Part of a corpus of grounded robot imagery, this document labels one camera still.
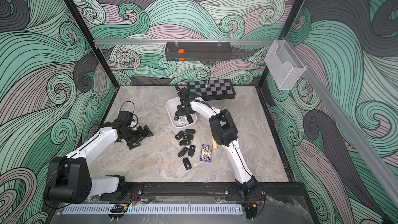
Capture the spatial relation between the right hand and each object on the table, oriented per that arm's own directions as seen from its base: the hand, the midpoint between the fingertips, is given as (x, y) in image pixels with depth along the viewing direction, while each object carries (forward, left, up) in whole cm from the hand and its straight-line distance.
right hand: (186, 111), depth 102 cm
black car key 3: (-18, -2, -2) cm, 18 cm away
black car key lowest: (-33, -2, -2) cm, 33 cm away
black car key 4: (-21, 0, -2) cm, 21 cm away
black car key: (-5, -3, -2) cm, 6 cm away
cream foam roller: (-23, -17, -1) cm, 29 cm away
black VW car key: (-26, -4, -2) cm, 27 cm away
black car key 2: (-17, +4, -2) cm, 17 cm away
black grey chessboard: (+19, -19, 0) cm, 28 cm away
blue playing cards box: (-28, -12, -2) cm, 30 cm away
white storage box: (+5, +10, -2) cm, 12 cm away
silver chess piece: (+23, -15, +2) cm, 27 cm away
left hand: (-21, +21, +5) cm, 30 cm away
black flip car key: (-28, +1, -2) cm, 28 cm away
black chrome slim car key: (-3, +6, -1) cm, 7 cm away
